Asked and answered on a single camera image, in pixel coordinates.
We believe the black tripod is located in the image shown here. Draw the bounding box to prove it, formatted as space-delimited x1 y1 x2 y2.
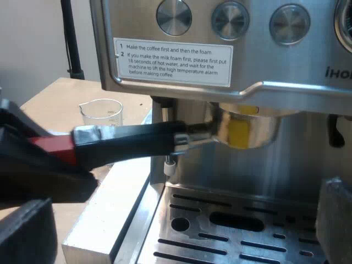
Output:
59 0 85 81

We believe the clear measuring glass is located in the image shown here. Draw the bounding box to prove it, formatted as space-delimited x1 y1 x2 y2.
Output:
79 99 124 128

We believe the metal block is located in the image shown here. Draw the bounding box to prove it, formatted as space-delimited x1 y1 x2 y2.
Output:
61 161 151 264

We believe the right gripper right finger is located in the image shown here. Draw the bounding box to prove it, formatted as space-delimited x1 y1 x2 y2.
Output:
315 177 352 264

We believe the steel espresso machine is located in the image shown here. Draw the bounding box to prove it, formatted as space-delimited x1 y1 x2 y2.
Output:
89 0 352 264

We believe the filter holder with red-ended handle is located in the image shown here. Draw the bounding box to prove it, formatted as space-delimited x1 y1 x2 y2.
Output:
27 103 282 167

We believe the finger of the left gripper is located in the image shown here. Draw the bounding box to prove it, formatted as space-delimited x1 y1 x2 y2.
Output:
0 98 74 140
0 139 100 205

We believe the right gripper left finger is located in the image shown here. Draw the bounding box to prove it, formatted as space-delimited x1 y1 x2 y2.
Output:
0 197 53 264

